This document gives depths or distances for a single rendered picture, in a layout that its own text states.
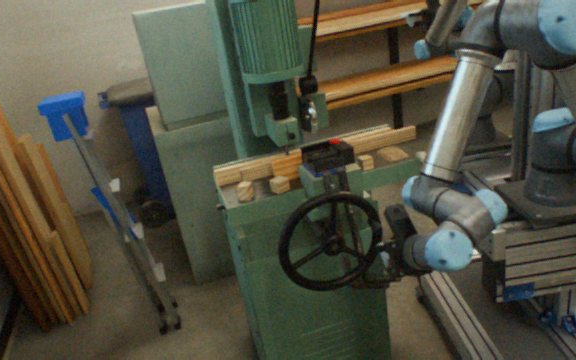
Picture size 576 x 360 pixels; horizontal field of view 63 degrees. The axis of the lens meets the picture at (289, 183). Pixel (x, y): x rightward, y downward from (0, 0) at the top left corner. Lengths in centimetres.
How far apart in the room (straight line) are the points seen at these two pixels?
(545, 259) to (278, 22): 97
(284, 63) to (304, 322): 81
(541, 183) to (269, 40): 80
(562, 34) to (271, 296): 103
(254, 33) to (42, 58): 258
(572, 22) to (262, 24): 72
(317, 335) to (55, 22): 282
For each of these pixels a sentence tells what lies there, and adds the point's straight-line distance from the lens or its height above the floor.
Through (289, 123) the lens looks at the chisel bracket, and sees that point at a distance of 140.
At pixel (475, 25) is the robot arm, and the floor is 131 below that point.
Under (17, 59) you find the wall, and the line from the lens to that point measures 376.
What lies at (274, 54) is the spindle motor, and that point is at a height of 127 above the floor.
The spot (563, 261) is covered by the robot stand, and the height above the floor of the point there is 65.
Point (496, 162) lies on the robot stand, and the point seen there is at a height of 74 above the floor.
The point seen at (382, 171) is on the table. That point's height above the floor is 89.
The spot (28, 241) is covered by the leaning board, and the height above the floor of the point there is 51.
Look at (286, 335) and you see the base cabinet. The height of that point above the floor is 41.
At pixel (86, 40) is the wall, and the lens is 370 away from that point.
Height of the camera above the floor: 146
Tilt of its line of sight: 24 degrees down
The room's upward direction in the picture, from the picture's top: 10 degrees counter-clockwise
